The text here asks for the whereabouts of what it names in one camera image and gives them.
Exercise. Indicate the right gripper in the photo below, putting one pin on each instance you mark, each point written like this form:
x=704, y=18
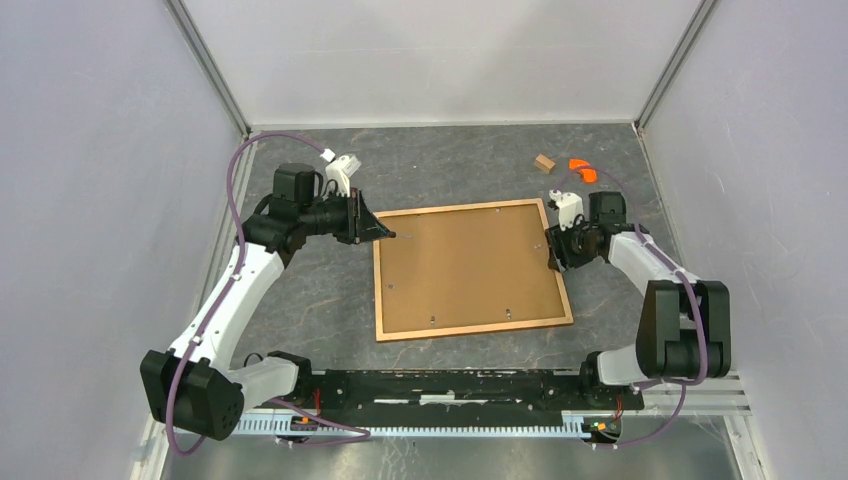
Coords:
x=557, y=244

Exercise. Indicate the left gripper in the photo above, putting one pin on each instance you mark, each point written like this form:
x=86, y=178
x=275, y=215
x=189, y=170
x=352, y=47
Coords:
x=360, y=222

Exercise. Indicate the wooden picture frame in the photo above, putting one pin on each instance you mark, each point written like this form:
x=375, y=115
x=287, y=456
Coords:
x=470, y=269

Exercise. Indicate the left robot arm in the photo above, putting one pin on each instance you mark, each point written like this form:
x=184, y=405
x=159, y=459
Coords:
x=191, y=386

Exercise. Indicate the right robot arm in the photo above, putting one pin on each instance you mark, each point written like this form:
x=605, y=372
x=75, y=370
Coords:
x=684, y=334

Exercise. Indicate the orange curved plastic piece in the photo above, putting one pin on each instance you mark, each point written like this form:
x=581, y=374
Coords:
x=584, y=169

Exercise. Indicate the small wooden block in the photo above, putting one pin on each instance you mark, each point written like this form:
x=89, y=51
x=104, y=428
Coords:
x=544, y=163

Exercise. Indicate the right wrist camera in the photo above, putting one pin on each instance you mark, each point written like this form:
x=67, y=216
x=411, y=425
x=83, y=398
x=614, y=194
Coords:
x=568, y=206

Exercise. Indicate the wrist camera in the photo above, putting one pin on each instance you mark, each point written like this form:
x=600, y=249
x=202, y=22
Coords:
x=568, y=206
x=338, y=171

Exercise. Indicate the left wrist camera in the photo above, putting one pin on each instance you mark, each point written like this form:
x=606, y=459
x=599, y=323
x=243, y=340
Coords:
x=338, y=171

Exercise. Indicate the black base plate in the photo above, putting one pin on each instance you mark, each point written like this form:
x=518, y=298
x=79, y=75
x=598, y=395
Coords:
x=457, y=397

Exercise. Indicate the aluminium rail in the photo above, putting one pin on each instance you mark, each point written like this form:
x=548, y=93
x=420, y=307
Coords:
x=713, y=397

